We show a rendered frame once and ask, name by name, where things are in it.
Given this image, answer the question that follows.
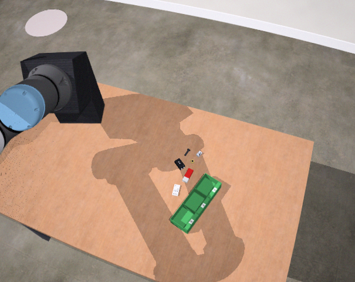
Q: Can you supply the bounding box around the green three-compartment bin rack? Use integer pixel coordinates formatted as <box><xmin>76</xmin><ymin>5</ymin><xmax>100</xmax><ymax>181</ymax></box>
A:
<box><xmin>170</xmin><ymin>173</ymin><xmax>222</xmax><ymax>234</ymax></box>

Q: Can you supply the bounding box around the white domino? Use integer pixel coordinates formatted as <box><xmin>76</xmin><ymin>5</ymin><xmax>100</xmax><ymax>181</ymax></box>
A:
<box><xmin>172</xmin><ymin>184</ymin><xmax>180</xmax><ymax>196</ymax></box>

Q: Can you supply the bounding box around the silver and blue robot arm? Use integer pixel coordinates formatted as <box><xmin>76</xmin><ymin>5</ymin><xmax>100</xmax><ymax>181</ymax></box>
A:
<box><xmin>0</xmin><ymin>64</ymin><xmax>72</xmax><ymax>152</ymax></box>

